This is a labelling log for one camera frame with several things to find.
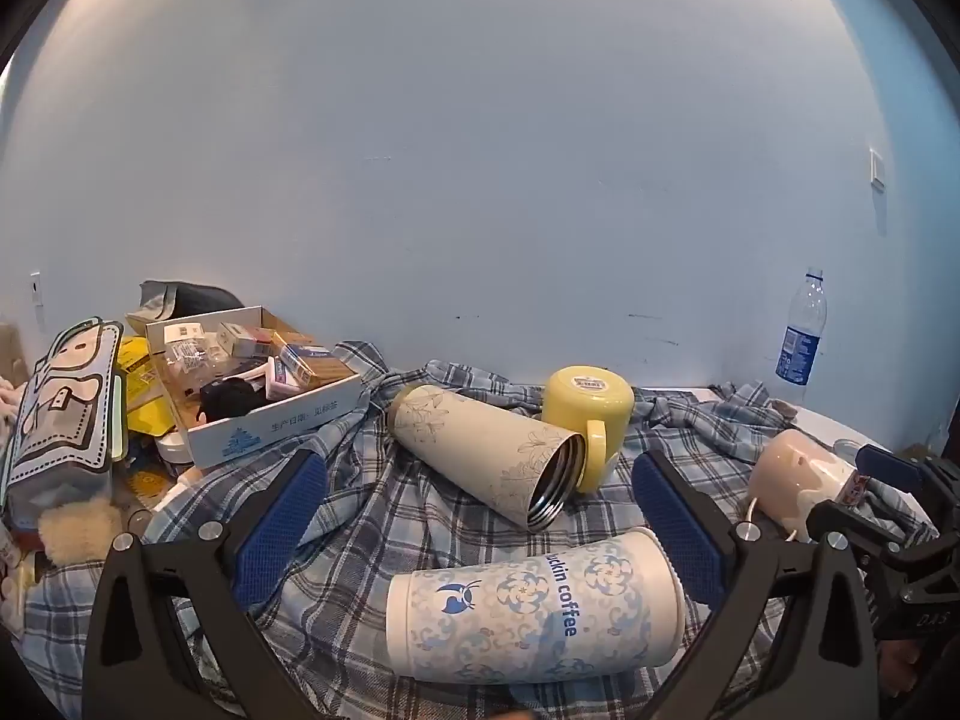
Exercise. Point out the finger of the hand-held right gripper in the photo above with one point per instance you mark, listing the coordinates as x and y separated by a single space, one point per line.
840 517
889 467

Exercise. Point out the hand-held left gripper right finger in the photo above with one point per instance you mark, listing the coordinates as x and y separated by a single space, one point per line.
679 532

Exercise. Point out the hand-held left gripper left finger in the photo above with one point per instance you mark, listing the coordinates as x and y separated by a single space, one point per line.
276 529

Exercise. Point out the beige ceramic cup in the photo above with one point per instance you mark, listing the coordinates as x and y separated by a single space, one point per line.
795 476

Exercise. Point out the blue floral paper cup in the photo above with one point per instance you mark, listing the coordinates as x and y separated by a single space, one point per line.
525 607

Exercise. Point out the person's right hand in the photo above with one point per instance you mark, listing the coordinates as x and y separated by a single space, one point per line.
896 666

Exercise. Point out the white cardboard box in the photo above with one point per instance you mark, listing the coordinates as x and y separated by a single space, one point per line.
259 427

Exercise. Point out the blue plaid shirt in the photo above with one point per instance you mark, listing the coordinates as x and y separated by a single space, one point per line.
375 495

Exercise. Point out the white round container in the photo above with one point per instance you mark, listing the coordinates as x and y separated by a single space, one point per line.
172 448

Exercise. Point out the black cloth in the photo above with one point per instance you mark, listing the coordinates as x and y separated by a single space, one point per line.
225 397

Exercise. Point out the clear plastic water bottle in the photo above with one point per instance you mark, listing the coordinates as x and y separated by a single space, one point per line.
801 337

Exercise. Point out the yellow mug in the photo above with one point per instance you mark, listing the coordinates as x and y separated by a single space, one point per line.
581 405

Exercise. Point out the golden small box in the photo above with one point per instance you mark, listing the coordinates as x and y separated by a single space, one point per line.
330 373

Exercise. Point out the blue and white small box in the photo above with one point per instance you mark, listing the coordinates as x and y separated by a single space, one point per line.
300 361

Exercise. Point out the beige fluffy toy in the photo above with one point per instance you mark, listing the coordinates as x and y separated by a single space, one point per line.
79 529

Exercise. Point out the yellow packet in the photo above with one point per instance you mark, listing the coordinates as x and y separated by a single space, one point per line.
142 382

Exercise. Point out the cream floral thermos flask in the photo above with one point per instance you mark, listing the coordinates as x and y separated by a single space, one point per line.
472 439

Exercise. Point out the dark grey cloth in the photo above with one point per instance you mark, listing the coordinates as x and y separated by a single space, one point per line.
191 298

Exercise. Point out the cartoon print bag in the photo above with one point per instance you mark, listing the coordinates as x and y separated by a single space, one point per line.
60 405

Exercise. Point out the white wall switch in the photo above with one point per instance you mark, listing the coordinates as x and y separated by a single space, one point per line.
877 169

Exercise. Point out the white wall socket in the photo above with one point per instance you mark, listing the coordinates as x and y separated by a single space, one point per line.
35 289

